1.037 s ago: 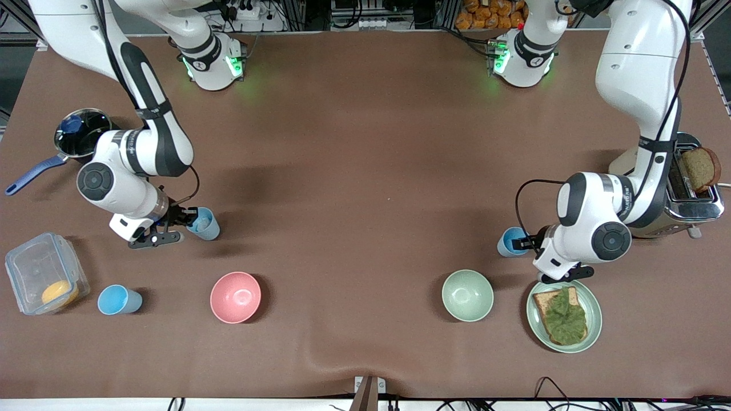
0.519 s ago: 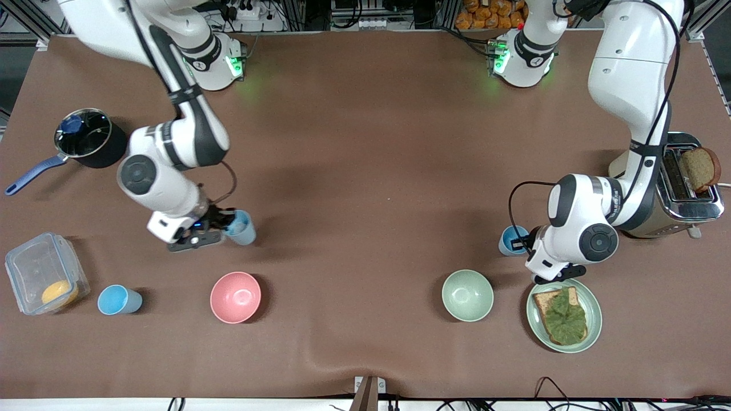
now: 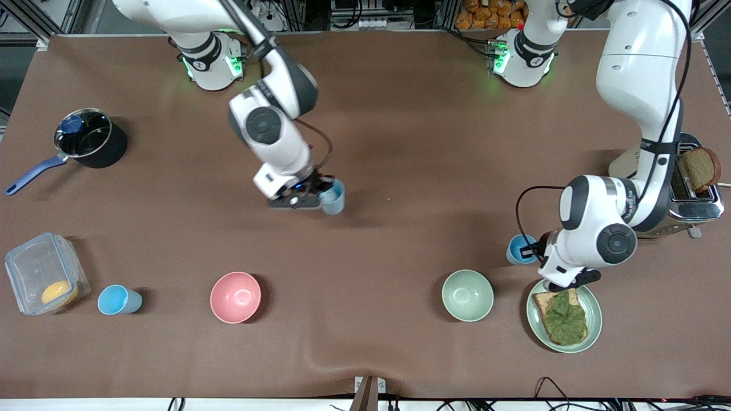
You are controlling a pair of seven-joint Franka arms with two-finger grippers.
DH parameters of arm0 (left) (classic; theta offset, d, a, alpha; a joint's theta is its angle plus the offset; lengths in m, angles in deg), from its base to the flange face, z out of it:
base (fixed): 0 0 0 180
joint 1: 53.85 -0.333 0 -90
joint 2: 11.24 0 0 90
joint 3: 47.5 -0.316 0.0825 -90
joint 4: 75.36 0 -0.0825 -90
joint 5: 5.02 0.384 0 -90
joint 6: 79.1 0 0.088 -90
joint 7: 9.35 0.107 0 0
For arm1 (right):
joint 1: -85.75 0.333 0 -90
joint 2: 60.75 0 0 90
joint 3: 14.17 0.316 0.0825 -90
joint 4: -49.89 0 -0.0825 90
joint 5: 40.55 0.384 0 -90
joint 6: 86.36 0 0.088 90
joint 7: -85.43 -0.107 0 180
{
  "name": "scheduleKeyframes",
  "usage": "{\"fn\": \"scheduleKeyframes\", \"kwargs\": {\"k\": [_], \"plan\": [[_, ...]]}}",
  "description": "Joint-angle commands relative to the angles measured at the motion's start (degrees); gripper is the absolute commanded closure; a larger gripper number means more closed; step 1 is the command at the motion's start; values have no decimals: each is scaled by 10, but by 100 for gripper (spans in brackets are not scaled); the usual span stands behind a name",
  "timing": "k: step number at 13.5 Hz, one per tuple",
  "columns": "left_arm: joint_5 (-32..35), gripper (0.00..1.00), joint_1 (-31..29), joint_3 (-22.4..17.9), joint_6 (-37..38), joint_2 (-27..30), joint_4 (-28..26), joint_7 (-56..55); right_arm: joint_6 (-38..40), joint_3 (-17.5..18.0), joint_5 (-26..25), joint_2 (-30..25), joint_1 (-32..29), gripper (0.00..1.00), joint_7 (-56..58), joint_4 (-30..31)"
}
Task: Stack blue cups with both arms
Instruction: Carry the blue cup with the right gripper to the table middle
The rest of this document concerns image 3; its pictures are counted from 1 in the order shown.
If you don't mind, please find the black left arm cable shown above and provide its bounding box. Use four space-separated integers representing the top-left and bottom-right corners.
516 0 693 255

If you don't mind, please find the aluminium frame profile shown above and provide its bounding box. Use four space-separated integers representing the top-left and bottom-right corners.
690 0 731 42
63 0 107 34

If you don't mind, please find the brown table cover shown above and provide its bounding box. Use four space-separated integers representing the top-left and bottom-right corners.
0 30 731 400

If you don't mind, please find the thin black looped cable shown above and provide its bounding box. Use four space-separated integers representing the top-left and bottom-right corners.
533 376 572 411

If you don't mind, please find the orange fruit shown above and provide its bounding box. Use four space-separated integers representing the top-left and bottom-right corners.
41 280 79 307

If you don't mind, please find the brown bread slice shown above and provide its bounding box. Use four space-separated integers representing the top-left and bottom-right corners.
678 147 722 194

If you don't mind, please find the pale green bowl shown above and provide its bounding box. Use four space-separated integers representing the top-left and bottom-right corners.
441 269 495 323

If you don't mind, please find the clear plastic food container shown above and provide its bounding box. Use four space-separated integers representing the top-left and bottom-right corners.
5 231 91 316

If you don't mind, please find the power strip with plugs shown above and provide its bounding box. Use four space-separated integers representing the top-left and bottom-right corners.
251 0 286 21

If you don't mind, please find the black saucepan blue handle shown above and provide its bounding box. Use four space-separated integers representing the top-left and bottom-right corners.
5 108 128 196

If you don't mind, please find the pink bowl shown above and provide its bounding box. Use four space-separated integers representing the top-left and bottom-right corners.
210 271 262 324

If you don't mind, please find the brown camera mount post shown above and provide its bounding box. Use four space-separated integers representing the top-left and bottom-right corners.
350 375 387 411

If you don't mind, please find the bag of orange buns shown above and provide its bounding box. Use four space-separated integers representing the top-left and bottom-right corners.
455 0 529 31

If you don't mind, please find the beige chrome toaster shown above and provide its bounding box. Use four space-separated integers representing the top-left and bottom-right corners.
608 132 725 239

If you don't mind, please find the glass lid blue knob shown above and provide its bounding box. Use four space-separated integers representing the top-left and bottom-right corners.
55 110 112 158

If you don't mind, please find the light blue plastic cup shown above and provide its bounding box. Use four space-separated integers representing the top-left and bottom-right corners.
506 234 539 267
318 178 347 216
97 284 143 316

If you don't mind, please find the pale green plate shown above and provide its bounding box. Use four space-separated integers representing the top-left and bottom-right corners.
526 279 603 353

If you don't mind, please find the green lettuce leaf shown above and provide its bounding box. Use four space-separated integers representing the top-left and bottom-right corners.
541 288 588 345

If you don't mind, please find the toast slice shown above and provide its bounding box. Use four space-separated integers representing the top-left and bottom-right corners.
532 288 589 346

